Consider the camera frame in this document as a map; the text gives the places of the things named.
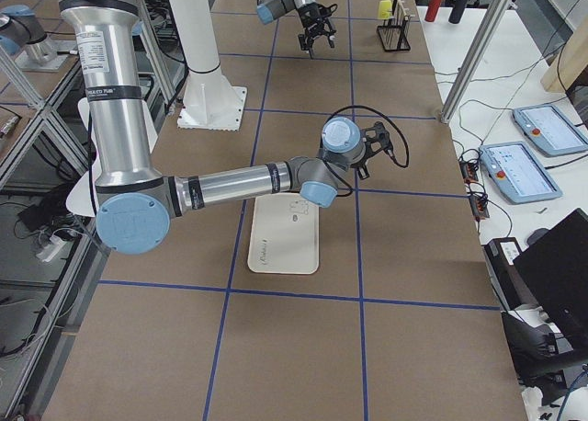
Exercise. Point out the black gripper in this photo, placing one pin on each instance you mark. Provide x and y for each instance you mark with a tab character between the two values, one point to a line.
310	18
361	164

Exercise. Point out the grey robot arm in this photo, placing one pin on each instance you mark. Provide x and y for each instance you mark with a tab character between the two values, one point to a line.
271	10
135	202

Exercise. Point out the yellow plastic cup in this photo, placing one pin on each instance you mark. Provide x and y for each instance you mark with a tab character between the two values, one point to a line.
385	10

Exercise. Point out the cream rabbit serving tray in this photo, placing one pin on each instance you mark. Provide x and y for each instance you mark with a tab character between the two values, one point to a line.
285	235

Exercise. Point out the black orange power strip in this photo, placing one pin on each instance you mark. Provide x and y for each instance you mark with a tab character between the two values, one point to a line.
477	195

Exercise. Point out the red metal water bottle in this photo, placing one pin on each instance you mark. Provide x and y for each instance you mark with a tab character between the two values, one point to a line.
432	10

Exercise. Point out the near teach pendant tablet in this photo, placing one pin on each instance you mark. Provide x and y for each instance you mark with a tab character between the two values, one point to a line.
517	173

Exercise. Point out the teach pendant tablet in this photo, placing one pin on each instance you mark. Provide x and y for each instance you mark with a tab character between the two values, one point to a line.
550	130
517	173

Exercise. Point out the black metal water bottle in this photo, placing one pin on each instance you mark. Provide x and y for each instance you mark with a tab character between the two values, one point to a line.
457	11

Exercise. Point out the far teach pendant tablet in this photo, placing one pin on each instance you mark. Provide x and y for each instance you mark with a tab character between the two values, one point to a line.
550	130

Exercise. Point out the black laptop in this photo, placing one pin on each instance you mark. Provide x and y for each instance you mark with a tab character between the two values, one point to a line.
554	268

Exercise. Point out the wooden block stand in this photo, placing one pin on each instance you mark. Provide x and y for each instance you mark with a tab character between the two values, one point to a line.
570	62

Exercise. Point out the black wire cup rack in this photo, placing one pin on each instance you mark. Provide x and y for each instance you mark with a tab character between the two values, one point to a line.
393	33

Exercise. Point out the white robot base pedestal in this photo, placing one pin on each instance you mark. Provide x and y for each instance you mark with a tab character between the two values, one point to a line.
209	101

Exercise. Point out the aluminium frame post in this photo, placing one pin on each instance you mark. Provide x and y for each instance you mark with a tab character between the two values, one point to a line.
482	38

